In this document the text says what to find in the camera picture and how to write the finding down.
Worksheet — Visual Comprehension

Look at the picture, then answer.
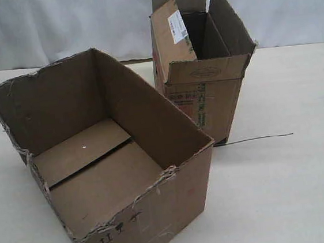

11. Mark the thin dark wire line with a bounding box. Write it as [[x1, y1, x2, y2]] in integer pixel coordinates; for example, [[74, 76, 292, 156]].
[[214, 133, 293, 147]]

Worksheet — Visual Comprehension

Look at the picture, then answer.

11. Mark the torn cardboard box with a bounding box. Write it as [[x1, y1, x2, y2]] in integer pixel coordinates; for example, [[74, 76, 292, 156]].
[[0, 48, 213, 243]]

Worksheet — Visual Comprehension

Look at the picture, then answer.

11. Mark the tall printed cardboard box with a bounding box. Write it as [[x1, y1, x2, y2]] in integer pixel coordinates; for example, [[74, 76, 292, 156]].
[[150, 0, 256, 146]]

